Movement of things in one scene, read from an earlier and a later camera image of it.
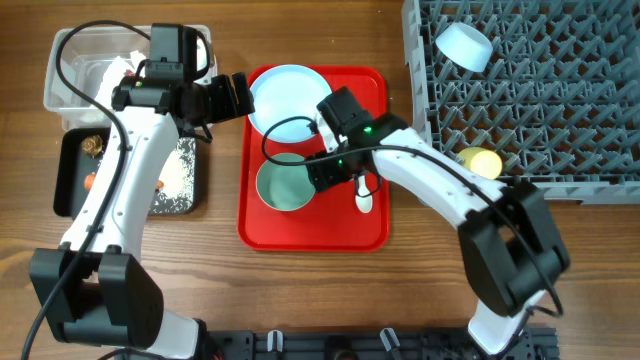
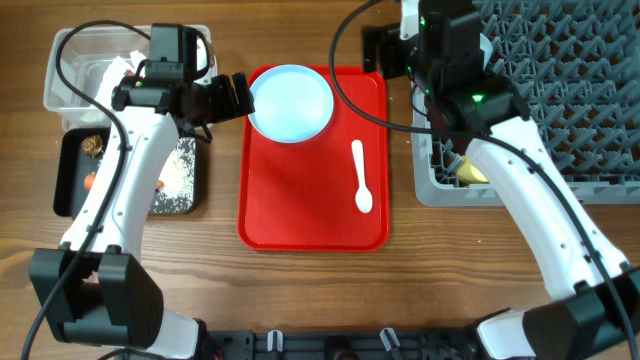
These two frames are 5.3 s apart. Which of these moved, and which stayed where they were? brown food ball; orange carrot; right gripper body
Moved: right gripper body
Stayed: orange carrot; brown food ball
